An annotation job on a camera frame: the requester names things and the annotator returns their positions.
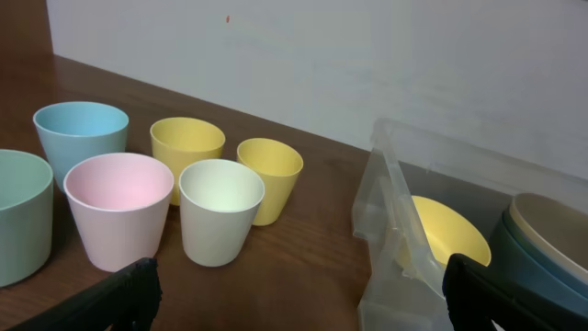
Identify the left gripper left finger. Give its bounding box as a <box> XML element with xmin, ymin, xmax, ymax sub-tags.
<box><xmin>10</xmin><ymin>257</ymin><xmax>163</xmax><ymax>331</ymax></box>

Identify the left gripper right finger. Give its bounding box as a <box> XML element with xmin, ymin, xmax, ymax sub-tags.
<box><xmin>442</xmin><ymin>254</ymin><xmax>587</xmax><ymax>331</ymax></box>

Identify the yellow bowl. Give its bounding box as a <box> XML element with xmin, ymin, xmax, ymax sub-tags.
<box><xmin>413</xmin><ymin>196</ymin><xmax>492</xmax><ymax>268</ymax></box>

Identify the large beige bowl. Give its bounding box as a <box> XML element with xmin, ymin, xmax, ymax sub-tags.
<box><xmin>508</xmin><ymin>193</ymin><xmax>587</xmax><ymax>284</ymax></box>

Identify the clear plastic storage bin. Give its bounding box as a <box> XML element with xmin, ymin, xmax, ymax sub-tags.
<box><xmin>352</xmin><ymin>119</ymin><xmax>587</xmax><ymax>330</ymax></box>

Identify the pink cup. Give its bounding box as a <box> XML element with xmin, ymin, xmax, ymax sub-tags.
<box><xmin>63</xmin><ymin>153</ymin><xmax>175</xmax><ymax>272</ymax></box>

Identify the cream white cup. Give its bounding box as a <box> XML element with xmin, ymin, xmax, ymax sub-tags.
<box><xmin>179</xmin><ymin>159</ymin><xmax>265</xmax><ymax>267</ymax></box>

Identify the mint green cup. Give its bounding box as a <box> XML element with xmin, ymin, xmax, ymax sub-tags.
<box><xmin>1</xmin><ymin>149</ymin><xmax>53</xmax><ymax>287</ymax></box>

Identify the yellow cup left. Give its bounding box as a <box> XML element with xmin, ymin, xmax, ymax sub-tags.
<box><xmin>150</xmin><ymin>117</ymin><xmax>226</xmax><ymax>206</ymax></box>

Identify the yellow cup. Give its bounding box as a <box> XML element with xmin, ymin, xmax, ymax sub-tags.
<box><xmin>237</xmin><ymin>138</ymin><xmax>304</xmax><ymax>226</ymax></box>
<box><xmin>150</xmin><ymin>117</ymin><xmax>226</xmax><ymax>206</ymax></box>

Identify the light blue cup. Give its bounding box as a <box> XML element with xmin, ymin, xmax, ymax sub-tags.
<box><xmin>33</xmin><ymin>101</ymin><xmax>129</xmax><ymax>189</ymax></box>

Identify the yellow cup right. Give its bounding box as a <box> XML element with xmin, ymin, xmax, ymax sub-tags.
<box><xmin>237</xmin><ymin>138</ymin><xmax>304</xmax><ymax>226</ymax></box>

